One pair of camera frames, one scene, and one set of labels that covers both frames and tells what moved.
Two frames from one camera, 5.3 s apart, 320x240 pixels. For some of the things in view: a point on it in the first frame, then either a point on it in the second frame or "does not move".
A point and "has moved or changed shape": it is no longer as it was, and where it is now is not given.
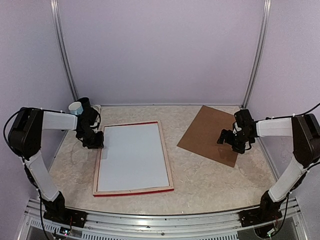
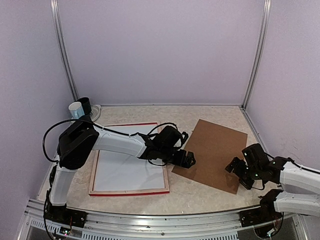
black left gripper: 99,143 to 180,162
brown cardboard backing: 202,136 has moved or changed shape
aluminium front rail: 214,227 does not move
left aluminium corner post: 55,13 does not move
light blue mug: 76,108 does not move
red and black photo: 132,158 does not move
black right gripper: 240,149 to 248,184
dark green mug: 85,103 does not move
